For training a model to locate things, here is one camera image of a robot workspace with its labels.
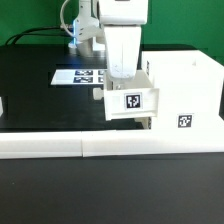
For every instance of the white drawer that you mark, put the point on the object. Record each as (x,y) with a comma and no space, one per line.
(137,98)

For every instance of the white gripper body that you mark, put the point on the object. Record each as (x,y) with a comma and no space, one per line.
(122,50)

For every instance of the white drawer cabinet box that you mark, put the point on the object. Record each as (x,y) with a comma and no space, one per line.
(190,86)

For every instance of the white front fence rail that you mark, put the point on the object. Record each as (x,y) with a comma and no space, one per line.
(107,143)

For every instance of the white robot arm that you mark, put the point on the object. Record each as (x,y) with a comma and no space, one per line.
(117,25)

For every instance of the white marker sheet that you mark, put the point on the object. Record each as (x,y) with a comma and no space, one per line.
(78,77)

